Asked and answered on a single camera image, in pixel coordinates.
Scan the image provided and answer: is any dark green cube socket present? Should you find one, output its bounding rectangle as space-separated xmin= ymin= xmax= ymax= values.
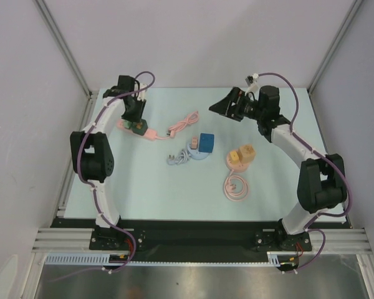
xmin=132 ymin=119 xmax=148 ymax=136

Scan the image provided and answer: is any pink long power strip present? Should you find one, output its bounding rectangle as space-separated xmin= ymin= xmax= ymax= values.
xmin=117 ymin=110 xmax=202 ymax=141

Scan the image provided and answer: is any blue cube socket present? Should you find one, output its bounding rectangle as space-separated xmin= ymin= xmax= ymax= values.
xmin=198 ymin=133 xmax=214 ymax=153

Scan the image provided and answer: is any beige cube socket adapter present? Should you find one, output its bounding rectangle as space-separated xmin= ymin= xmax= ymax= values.
xmin=237 ymin=144 xmax=256 ymax=164

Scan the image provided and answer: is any pink cube adapter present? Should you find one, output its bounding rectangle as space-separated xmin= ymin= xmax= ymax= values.
xmin=190 ymin=136 xmax=199 ymax=150

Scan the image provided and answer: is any light blue round power strip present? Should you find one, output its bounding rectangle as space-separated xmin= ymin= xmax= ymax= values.
xmin=166 ymin=144 xmax=209 ymax=166

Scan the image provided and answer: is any pink round power strip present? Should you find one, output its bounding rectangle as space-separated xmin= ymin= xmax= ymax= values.
xmin=223 ymin=148 xmax=252 ymax=202

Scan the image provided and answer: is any light green USB charger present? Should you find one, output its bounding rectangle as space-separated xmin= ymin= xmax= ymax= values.
xmin=122 ymin=120 xmax=132 ymax=130

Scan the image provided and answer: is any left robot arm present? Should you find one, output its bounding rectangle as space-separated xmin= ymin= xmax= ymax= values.
xmin=70 ymin=72 xmax=155 ymax=250

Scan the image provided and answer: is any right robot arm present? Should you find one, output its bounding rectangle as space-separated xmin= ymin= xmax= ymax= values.
xmin=209 ymin=73 xmax=353 ymax=250

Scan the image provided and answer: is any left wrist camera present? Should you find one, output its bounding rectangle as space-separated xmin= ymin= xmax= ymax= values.
xmin=132 ymin=82 xmax=147 ymax=101

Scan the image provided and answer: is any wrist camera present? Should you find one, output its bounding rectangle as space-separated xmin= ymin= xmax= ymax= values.
xmin=132 ymin=82 xmax=147 ymax=101
xmin=245 ymin=73 xmax=259 ymax=95

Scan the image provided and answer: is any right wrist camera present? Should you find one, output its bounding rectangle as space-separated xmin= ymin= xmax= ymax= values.
xmin=245 ymin=73 xmax=259 ymax=95

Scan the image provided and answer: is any aluminium frame rail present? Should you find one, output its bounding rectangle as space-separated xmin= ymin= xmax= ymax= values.
xmin=32 ymin=228 xmax=372 ymax=255

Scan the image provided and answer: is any white cable duct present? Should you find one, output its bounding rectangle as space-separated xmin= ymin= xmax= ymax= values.
xmin=45 ymin=252 xmax=135 ymax=265

